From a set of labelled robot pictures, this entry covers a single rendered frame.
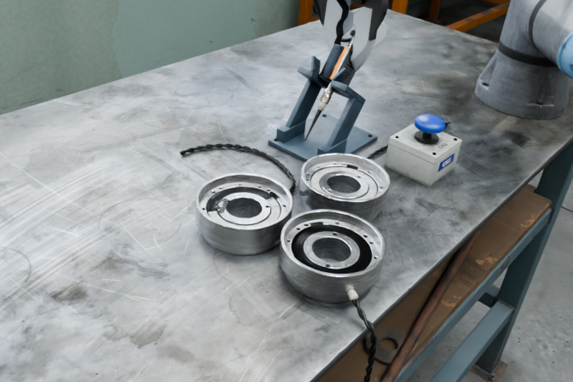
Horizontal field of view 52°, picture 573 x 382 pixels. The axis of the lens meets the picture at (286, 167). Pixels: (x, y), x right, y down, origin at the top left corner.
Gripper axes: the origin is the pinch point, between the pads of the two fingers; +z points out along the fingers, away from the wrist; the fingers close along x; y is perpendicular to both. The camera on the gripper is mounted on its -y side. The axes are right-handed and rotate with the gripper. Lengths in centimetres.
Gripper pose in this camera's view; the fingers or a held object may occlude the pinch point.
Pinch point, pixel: (344, 59)
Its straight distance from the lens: 81.5
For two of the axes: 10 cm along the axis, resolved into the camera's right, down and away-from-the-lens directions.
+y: 6.5, -3.6, 6.7
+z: -0.8, 8.4, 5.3
